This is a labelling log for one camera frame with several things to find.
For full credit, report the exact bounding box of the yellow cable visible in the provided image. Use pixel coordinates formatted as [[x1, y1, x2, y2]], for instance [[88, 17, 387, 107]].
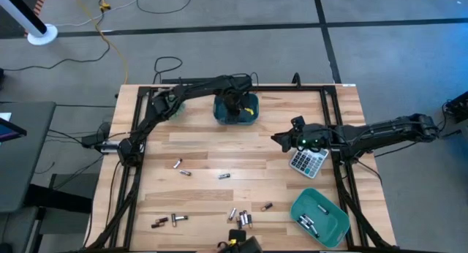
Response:
[[67, 0, 129, 85]]

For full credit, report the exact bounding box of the black desk base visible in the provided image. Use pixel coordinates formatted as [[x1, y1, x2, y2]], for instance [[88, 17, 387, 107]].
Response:
[[25, 172, 93, 253]]

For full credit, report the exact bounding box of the black aluminium table frame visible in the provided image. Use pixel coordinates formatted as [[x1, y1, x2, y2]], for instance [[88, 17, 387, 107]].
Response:
[[84, 72, 398, 253]]

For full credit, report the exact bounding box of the green potted plant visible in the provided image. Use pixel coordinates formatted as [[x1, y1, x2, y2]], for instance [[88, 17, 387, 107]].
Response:
[[170, 98, 186, 119]]

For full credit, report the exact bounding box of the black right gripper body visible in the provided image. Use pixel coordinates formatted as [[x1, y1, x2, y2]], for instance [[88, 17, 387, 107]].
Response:
[[291, 124, 332, 152]]

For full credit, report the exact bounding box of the black white pole round base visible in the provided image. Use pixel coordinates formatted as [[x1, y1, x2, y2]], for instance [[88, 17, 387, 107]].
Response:
[[0, 0, 59, 46]]

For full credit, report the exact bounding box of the black power supply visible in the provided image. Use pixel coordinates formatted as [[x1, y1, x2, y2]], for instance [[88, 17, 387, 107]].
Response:
[[80, 124, 110, 154]]

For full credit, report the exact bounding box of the black floor cable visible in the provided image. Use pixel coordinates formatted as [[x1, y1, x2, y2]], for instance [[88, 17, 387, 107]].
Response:
[[0, 44, 111, 72], [136, 0, 194, 15]]

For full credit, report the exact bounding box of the white grey desk calculator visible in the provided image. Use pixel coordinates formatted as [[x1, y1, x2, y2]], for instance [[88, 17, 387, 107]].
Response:
[[289, 146, 330, 180]]

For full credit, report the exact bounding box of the light green-teal plastic bin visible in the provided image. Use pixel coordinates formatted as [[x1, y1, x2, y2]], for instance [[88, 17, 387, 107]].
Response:
[[290, 187, 351, 249]]

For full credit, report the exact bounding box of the dark tablet screen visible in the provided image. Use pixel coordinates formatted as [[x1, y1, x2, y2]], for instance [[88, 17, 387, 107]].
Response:
[[0, 113, 29, 143]]

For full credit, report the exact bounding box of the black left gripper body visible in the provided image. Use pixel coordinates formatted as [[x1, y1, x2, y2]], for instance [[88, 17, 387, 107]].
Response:
[[222, 85, 256, 117]]

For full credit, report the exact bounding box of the black cable loop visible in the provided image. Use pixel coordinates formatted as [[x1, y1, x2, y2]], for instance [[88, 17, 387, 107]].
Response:
[[153, 56, 184, 84]]

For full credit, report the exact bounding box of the black equipment box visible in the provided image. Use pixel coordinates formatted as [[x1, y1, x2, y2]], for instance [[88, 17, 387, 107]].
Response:
[[434, 91, 468, 140]]

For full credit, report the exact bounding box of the grey desk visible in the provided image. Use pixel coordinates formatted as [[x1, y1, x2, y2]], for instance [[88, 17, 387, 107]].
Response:
[[0, 101, 58, 214]]

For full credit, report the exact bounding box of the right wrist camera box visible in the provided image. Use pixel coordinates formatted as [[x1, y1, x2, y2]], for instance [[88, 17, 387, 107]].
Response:
[[290, 115, 306, 132]]

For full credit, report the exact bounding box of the black object with yellow tag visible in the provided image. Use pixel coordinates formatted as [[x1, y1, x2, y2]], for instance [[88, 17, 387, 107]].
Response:
[[218, 229, 263, 253]]

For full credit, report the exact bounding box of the dark blue-teal plastic bin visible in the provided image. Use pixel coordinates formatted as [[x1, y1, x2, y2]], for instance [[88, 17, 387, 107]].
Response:
[[213, 92, 260, 126]]

